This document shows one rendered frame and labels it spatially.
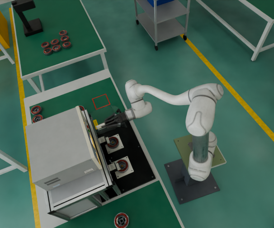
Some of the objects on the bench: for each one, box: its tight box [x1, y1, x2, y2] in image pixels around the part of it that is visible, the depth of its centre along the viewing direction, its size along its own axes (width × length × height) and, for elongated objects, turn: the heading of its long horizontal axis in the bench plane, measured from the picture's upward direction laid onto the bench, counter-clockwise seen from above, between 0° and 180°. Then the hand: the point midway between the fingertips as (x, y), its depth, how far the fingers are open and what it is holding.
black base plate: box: [98, 120, 156, 203], centre depth 191 cm, size 47×64×2 cm
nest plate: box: [112, 156, 134, 179], centre depth 183 cm, size 15×15×1 cm
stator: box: [107, 136, 119, 149], centre depth 194 cm, size 11×11×4 cm
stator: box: [114, 213, 129, 228], centre depth 161 cm, size 11×11×4 cm
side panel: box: [51, 196, 102, 221], centre depth 155 cm, size 28×3×32 cm, turn 116°
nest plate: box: [105, 134, 124, 154], centre depth 196 cm, size 15×15×1 cm
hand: (101, 125), depth 160 cm, fingers closed
